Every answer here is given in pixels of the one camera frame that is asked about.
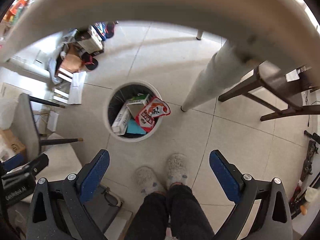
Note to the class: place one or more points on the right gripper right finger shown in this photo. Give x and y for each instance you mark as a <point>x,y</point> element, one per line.
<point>273,218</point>

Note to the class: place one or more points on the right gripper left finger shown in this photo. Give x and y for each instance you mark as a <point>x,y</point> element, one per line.
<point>45,221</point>

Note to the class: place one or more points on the long white toothpaste box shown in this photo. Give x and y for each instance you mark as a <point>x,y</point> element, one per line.
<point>120,124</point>

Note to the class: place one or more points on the teal green plastic bag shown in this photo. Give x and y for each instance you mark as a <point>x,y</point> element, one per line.
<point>134,128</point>

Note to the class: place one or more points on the red white snack wrapper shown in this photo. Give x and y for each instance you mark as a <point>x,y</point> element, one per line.
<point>154,109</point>

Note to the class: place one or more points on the green white medicine box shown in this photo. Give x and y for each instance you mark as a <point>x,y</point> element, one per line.
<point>137,103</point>

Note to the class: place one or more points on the white round trash bin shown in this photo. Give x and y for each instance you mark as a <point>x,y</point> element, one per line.
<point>118,98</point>

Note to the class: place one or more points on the left fuzzy slipper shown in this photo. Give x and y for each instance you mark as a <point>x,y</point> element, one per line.
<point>147,181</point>

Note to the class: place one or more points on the fuzzy slipper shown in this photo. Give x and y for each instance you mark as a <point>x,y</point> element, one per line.
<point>147,181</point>
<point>177,171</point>

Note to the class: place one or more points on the right fuzzy slipper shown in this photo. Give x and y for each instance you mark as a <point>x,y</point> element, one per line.
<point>177,171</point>

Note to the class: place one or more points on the dark brown wooden chair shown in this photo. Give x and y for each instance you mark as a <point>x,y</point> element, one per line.
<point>270,77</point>

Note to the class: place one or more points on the white table leg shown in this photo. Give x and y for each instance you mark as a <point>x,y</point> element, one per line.
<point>225,69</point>

